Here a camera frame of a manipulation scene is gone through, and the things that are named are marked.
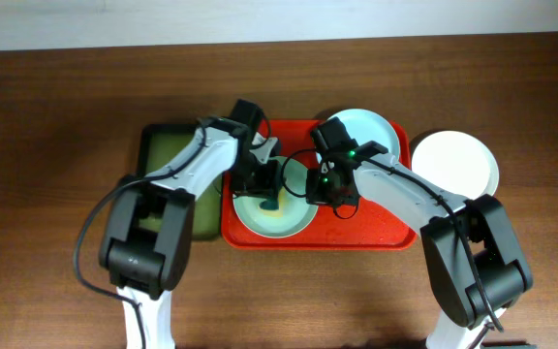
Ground green and yellow sponge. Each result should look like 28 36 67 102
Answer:
259 188 289 216

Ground pale green plate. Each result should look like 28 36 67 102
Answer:
232 159 318 238

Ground light blue plate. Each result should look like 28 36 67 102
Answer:
327 109 401 162

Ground white plate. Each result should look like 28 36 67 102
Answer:
411 130 500 200

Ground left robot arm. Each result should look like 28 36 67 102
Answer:
97 100 280 348

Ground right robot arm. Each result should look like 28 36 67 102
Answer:
305 118 534 348

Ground red plastic tray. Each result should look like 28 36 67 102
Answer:
221 120 417 250

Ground dark green tray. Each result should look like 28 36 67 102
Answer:
136 124 223 241

